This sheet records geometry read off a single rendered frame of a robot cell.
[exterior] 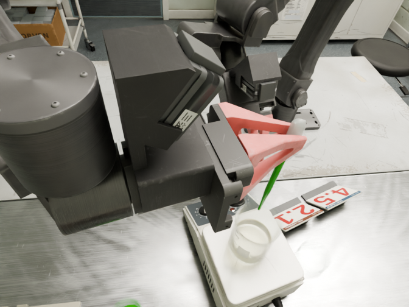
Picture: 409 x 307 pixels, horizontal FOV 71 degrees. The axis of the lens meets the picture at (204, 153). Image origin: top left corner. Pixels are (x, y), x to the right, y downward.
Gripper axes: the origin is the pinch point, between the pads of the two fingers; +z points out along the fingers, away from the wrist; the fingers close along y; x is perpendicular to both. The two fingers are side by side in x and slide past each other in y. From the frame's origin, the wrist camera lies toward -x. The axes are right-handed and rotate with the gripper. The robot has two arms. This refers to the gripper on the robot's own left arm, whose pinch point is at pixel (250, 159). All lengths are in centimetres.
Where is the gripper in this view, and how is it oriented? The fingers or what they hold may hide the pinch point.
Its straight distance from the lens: 48.7
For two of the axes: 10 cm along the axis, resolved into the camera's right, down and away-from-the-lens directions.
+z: 2.1, 9.8, 0.3
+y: 9.4, -2.1, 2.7
